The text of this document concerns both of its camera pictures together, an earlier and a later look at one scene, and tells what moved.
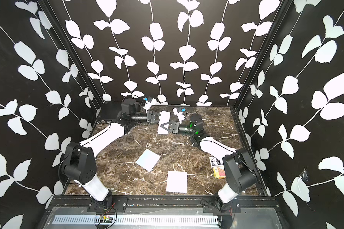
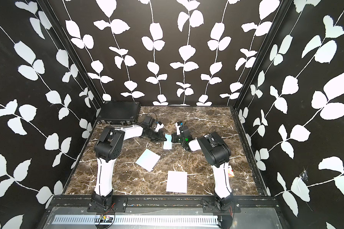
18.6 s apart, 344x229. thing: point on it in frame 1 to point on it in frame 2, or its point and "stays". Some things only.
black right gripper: x=175 y=130 to x=175 y=138
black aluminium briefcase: x=110 y=110 stays
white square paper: x=177 y=182 stays
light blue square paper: x=164 y=119 to x=167 y=144
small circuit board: x=103 y=220 stays
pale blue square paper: x=148 y=160 stays
